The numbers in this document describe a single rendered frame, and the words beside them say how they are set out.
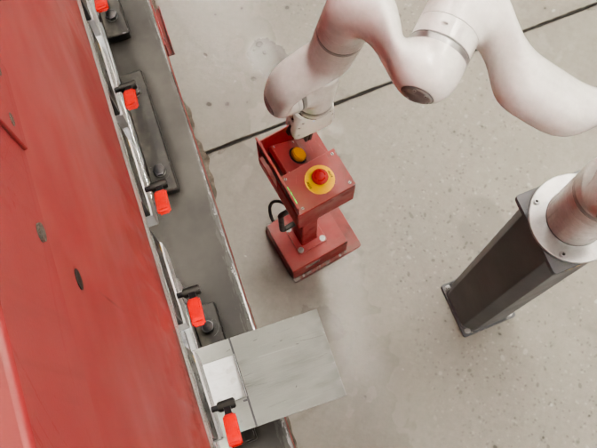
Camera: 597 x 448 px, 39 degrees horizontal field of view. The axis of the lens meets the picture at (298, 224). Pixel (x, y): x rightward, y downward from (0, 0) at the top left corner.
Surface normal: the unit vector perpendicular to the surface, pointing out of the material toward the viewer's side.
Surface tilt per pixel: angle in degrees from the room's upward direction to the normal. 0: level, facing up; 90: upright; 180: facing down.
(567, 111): 39
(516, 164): 0
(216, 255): 0
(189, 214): 0
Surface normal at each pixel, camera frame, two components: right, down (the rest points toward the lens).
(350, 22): -0.58, 0.65
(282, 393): 0.00, -0.25
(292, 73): -0.51, 0.13
